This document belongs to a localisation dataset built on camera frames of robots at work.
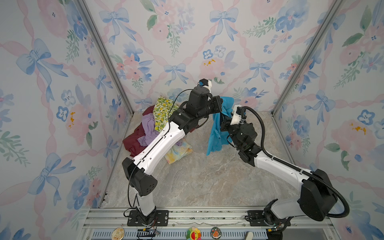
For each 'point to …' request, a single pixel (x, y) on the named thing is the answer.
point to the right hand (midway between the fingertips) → (224, 110)
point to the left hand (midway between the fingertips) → (224, 98)
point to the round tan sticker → (118, 233)
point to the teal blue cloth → (218, 137)
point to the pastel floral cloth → (181, 150)
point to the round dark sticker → (216, 233)
